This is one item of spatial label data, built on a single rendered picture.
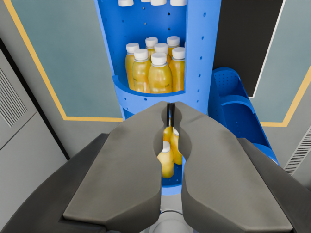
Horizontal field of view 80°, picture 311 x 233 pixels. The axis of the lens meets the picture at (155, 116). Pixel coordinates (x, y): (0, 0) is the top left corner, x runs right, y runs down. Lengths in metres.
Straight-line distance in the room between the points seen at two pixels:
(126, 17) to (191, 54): 0.28
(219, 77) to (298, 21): 0.66
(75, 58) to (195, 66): 1.65
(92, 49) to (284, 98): 1.84
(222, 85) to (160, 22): 1.14
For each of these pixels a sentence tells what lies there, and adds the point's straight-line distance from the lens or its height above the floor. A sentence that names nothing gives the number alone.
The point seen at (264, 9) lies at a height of 0.15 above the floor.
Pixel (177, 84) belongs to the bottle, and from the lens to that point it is 0.54.
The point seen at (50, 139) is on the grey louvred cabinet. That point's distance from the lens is 2.72.
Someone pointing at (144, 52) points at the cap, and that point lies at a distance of 0.53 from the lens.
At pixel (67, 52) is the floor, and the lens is 2.01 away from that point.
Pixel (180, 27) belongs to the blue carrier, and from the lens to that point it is 0.65.
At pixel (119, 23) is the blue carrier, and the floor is 1.03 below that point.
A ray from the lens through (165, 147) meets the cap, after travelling 0.69.
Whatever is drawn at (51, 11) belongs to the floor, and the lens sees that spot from 1.93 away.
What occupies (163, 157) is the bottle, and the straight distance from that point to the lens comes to 0.71.
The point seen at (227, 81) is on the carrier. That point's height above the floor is 0.16.
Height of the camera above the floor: 1.59
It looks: 49 degrees down
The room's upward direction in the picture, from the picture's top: 170 degrees counter-clockwise
